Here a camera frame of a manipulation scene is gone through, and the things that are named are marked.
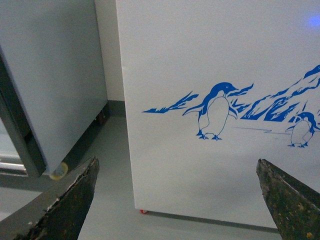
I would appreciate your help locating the left gripper camera black right finger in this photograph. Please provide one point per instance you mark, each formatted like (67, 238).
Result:
(293, 206)

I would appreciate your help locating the left gripper camera black left finger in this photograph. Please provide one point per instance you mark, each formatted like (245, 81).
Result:
(59, 212)

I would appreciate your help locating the grey upright fridge cabinet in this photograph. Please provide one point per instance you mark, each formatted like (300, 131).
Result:
(52, 51)

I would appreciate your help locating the yellowish cabinet caster wheel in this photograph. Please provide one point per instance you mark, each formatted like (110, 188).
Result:
(60, 172)

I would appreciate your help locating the white chest freezer penguin print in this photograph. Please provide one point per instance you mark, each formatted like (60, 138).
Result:
(211, 87)

